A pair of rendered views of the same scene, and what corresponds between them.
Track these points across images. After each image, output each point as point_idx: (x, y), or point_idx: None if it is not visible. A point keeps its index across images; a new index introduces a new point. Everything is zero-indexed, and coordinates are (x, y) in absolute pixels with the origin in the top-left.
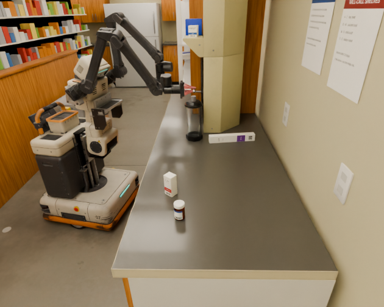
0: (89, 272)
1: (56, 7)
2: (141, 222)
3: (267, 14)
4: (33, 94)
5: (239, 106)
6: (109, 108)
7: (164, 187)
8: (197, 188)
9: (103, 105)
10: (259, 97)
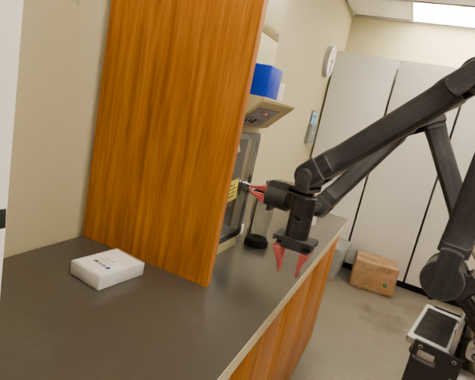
0: None
1: None
2: (333, 222)
3: (91, 26)
4: None
5: None
6: (424, 307)
7: (316, 219)
8: (287, 219)
9: (450, 327)
10: (79, 200)
